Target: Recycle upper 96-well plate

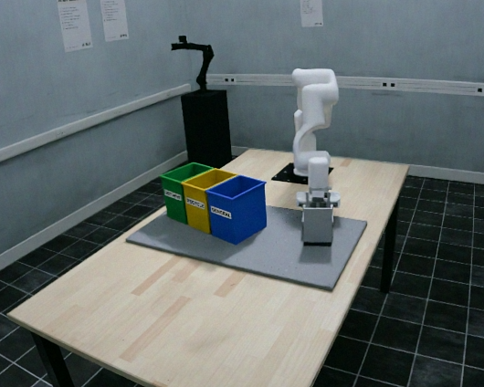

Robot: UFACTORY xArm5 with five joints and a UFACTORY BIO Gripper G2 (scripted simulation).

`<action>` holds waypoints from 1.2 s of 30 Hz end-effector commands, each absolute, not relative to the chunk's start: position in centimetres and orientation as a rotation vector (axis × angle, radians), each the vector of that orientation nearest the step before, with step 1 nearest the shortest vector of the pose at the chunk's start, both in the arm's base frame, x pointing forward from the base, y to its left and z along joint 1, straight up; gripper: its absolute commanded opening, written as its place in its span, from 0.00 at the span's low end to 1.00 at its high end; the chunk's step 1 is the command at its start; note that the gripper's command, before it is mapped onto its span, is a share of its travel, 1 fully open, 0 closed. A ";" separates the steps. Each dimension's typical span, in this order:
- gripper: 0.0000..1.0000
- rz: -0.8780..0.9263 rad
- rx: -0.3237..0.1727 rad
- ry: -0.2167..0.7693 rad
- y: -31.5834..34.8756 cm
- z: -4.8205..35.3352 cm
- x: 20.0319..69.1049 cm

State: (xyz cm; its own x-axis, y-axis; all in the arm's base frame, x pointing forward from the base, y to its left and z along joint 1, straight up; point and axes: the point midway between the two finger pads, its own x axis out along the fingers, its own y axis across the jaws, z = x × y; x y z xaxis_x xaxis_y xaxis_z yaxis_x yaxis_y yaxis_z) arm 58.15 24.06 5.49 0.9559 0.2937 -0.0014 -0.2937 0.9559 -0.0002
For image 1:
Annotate blue bin with label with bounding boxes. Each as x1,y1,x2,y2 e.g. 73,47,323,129
205,175,267,245

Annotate green bin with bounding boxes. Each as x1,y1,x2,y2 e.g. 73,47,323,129
159,162,215,225

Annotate yellow open bin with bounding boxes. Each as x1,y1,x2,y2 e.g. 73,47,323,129
181,168,239,235

